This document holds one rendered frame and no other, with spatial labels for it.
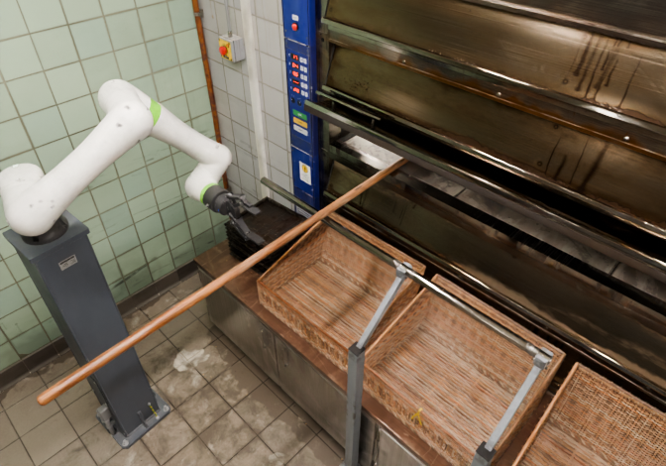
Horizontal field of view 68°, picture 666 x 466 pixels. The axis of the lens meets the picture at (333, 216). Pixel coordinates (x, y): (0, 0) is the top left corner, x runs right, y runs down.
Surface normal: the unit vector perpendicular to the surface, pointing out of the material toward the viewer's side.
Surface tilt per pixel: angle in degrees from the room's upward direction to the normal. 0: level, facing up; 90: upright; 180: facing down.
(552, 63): 70
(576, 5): 90
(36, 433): 0
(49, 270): 90
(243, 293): 0
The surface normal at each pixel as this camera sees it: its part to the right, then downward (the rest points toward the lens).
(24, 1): 0.71, 0.44
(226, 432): 0.00, -0.77
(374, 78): -0.66, 0.16
